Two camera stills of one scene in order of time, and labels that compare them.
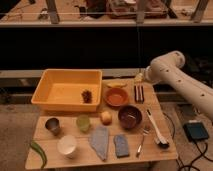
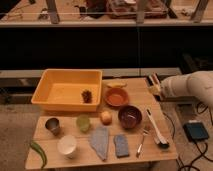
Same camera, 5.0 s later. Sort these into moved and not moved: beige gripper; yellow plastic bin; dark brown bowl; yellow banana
Moved: beige gripper
Not moved: dark brown bowl; yellow plastic bin; yellow banana
